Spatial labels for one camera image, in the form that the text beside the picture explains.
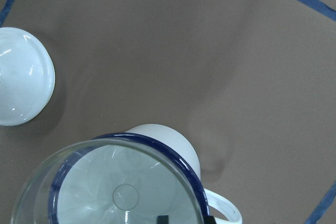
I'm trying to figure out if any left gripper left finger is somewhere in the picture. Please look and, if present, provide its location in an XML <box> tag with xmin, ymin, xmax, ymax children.
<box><xmin>156</xmin><ymin>215</ymin><xmax>169</xmax><ymax>224</ymax></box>

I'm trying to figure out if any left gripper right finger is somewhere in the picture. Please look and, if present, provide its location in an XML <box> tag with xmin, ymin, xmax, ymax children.
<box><xmin>206</xmin><ymin>216</ymin><xmax>216</xmax><ymax>224</ymax></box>

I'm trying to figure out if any clear glass funnel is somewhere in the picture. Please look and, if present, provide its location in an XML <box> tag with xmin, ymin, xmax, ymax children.
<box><xmin>11</xmin><ymin>138</ymin><xmax>206</xmax><ymax>223</ymax></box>

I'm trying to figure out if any white enamel blue-rimmed mug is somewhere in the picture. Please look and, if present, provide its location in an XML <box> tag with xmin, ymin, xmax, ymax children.
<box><xmin>48</xmin><ymin>123</ymin><xmax>244</xmax><ymax>224</ymax></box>

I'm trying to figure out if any brown paper table cover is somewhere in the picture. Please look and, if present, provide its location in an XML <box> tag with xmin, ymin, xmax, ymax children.
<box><xmin>1</xmin><ymin>0</ymin><xmax>335</xmax><ymax>223</ymax></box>

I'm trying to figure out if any white saucer lid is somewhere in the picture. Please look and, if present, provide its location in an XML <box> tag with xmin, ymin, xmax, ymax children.
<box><xmin>1</xmin><ymin>27</ymin><xmax>55</xmax><ymax>126</ymax></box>

